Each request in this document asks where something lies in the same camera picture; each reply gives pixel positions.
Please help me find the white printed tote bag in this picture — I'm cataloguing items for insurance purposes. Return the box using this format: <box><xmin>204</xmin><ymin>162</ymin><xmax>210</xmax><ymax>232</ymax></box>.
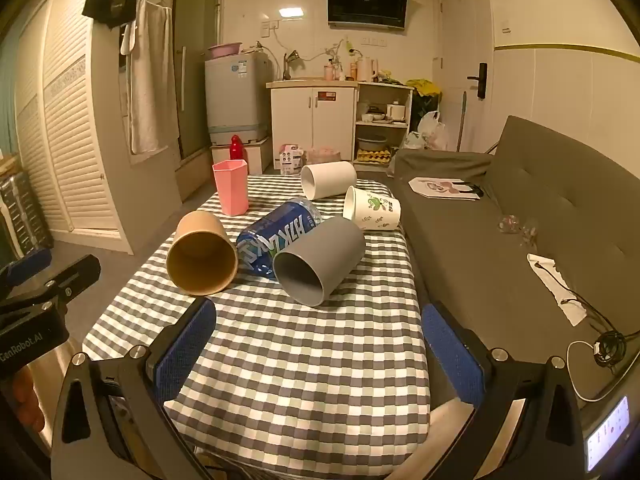
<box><xmin>408</xmin><ymin>176</ymin><xmax>485</xmax><ymax>201</ymax></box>

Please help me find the grey sofa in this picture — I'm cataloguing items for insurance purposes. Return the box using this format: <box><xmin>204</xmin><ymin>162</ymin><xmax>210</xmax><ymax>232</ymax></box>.
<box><xmin>387</xmin><ymin>115</ymin><xmax>640</xmax><ymax>413</ymax></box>

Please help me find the open kitchen shelf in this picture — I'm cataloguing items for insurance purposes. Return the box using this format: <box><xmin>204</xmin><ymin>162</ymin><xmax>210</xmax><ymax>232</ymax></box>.
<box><xmin>354</xmin><ymin>82</ymin><xmax>415</xmax><ymax>166</ymax></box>

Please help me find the white louvered wardrobe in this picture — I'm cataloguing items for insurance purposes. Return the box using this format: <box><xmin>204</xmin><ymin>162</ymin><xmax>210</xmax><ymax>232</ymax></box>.
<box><xmin>11</xmin><ymin>0</ymin><xmax>135</xmax><ymax>257</ymax></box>

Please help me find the person's left hand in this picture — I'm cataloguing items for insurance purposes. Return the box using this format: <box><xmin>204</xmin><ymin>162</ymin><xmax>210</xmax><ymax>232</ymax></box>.
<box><xmin>9</xmin><ymin>367</ymin><xmax>49</xmax><ymax>434</ymax></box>

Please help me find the black cable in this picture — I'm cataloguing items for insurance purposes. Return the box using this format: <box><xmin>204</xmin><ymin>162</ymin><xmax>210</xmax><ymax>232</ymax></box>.
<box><xmin>534</xmin><ymin>259</ymin><xmax>629</xmax><ymax>369</ymax></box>

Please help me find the white sink cabinet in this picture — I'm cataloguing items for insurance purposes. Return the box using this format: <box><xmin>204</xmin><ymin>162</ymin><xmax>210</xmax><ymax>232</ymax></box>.
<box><xmin>266</xmin><ymin>79</ymin><xmax>360</xmax><ymax>167</ymax></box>

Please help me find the silver suitcase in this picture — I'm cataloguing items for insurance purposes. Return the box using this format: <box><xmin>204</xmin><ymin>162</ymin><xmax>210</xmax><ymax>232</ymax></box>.
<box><xmin>0</xmin><ymin>170</ymin><xmax>54</xmax><ymax>262</ymax></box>

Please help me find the blue plastic bottle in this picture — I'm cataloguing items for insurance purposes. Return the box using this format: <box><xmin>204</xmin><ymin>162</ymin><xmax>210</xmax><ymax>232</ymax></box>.
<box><xmin>236</xmin><ymin>197</ymin><xmax>324</xmax><ymax>281</ymax></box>

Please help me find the yellow bag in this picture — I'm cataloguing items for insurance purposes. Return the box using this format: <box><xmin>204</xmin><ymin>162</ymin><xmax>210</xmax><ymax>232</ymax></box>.
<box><xmin>405</xmin><ymin>78</ymin><xmax>444</xmax><ymax>99</ymax></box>

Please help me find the white towel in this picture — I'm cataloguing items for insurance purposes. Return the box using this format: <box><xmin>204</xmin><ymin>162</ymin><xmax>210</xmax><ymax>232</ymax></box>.
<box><xmin>120</xmin><ymin>0</ymin><xmax>174</xmax><ymax>156</ymax></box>

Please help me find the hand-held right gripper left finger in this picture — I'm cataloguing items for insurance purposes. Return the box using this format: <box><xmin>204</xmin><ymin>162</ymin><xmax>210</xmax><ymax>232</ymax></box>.
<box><xmin>50</xmin><ymin>297</ymin><xmax>218</xmax><ymax>480</ymax></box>

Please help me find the brown paper cup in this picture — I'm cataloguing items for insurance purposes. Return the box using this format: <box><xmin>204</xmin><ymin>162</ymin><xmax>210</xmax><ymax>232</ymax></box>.
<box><xmin>166</xmin><ymin>210</ymin><xmax>239</xmax><ymax>296</ymax></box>

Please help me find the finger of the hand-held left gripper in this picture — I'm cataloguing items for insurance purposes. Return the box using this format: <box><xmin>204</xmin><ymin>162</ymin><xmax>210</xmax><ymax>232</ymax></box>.
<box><xmin>0</xmin><ymin>254</ymin><xmax>102</xmax><ymax>317</ymax></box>
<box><xmin>0</xmin><ymin>248</ymin><xmax>54</xmax><ymax>287</ymax></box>

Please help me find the white washing machine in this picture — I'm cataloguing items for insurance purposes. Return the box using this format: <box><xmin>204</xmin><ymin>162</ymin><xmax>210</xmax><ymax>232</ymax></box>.
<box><xmin>204</xmin><ymin>51</ymin><xmax>273</xmax><ymax>146</ymax></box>

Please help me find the white door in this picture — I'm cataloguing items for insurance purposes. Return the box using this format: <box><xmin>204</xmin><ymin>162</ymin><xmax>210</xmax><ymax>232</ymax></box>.
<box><xmin>438</xmin><ymin>0</ymin><xmax>495</xmax><ymax>155</ymax></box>

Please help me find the white floral cup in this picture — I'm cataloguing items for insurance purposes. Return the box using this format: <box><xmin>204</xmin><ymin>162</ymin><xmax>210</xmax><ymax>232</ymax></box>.
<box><xmin>342</xmin><ymin>185</ymin><xmax>402</xmax><ymax>231</ymax></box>

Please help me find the checkered tablecloth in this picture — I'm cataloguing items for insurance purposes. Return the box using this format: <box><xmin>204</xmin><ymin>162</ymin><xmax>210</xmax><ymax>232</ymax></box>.
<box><xmin>81</xmin><ymin>174</ymin><xmax>432</xmax><ymax>461</ymax></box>

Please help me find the clear crumpled plastic wrap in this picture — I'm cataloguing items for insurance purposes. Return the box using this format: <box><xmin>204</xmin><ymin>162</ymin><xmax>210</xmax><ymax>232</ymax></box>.
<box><xmin>497</xmin><ymin>213</ymin><xmax>539</xmax><ymax>247</ymax></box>

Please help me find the white cable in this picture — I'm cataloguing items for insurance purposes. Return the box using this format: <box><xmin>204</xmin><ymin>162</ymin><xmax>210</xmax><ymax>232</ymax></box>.
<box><xmin>566</xmin><ymin>329</ymin><xmax>640</xmax><ymax>404</ymax></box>

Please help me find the black range hood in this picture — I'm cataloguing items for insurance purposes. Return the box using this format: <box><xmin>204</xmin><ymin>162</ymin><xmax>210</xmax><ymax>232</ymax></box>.
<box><xmin>326</xmin><ymin>0</ymin><xmax>412</xmax><ymax>30</ymax></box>

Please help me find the white kettle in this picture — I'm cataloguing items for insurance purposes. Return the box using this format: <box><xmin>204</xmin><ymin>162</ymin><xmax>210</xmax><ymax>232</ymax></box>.
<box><xmin>355</xmin><ymin>56</ymin><xmax>380</xmax><ymax>83</ymax></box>

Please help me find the black door handle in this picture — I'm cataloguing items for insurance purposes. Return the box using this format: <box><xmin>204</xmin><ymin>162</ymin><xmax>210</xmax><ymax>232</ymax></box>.
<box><xmin>467</xmin><ymin>62</ymin><xmax>489</xmax><ymax>100</ymax></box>

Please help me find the black hanging cloth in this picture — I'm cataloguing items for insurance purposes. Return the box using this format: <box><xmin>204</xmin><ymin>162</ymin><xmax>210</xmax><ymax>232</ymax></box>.
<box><xmin>81</xmin><ymin>0</ymin><xmax>139</xmax><ymax>26</ymax></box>

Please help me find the mop handle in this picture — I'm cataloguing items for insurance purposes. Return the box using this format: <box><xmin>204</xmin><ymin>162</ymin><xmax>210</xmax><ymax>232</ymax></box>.
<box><xmin>455</xmin><ymin>91</ymin><xmax>469</xmax><ymax>154</ymax></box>

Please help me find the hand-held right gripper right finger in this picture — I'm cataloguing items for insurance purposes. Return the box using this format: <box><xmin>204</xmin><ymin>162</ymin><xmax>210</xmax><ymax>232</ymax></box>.
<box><xmin>421</xmin><ymin>303</ymin><xmax>587</xmax><ymax>480</ymax></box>

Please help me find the grey cup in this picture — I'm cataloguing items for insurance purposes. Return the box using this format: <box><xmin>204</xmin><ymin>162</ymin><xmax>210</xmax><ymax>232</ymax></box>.
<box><xmin>272</xmin><ymin>216</ymin><xmax>367</xmax><ymax>308</ymax></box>

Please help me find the grey device with screen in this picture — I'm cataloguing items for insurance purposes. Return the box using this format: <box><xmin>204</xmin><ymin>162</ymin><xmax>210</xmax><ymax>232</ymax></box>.
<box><xmin>579</xmin><ymin>367</ymin><xmax>640</xmax><ymax>480</ymax></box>

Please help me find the white plastic bag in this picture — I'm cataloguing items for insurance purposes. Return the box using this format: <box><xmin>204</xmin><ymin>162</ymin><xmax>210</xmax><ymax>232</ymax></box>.
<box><xmin>402</xmin><ymin>110</ymin><xmax>447</xmax><ymax>151</ymax></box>

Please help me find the glass shower door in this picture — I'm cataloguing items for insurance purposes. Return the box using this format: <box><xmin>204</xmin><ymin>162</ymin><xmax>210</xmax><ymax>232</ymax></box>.
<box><xmin>172</xmin><ymin>0</ymin><xmax>225</xmax><ymax>162</ymax></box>

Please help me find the plain white cup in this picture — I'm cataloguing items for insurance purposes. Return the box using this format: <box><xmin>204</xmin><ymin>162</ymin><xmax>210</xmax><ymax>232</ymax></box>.
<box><xmin>300</xmin><ymin>161</ymin><xmax>358</xmax><ymax>201</ymax></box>

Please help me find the white washing machine base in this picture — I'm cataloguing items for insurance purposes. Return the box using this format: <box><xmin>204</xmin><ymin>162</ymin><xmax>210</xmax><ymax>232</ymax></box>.
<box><xmin>210</xmin><ymin>137</ymin><xmax>274</xmax><ymax>176</ymax></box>

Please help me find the pink printed package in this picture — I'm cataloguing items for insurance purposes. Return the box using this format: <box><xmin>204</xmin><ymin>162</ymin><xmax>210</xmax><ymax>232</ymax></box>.
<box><xmin>277</xmin><ymin>142</ymin><xmax>306</xmax><ymax>176</ymax></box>

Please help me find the pink basin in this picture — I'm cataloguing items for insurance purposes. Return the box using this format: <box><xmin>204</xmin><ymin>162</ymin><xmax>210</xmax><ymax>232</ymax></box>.
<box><xmin>207</xmin><ymin>42</ymin><xmax>244</xmax><ymax>60</ymax></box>

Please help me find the white paper sheet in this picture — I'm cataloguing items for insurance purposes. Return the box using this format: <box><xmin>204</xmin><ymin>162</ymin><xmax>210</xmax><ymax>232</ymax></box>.
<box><xmin>526</xmin><ymin>253</ymin><xmax>589</xmax><ymax>327</ymax></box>

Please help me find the pink hexagonal cup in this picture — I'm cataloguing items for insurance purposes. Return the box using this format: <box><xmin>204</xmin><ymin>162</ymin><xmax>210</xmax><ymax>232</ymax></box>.
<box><xmin>212</xmin><ymin>159</ymin><xmax>250</xmax><ymax>217</ymax></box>

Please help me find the metal faucet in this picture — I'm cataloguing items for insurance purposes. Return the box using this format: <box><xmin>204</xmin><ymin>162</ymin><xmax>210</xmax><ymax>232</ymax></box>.
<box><xmin>282</xmin><ymin>49</ymin><xmax>304</xmax><ymax>81</ymax></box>

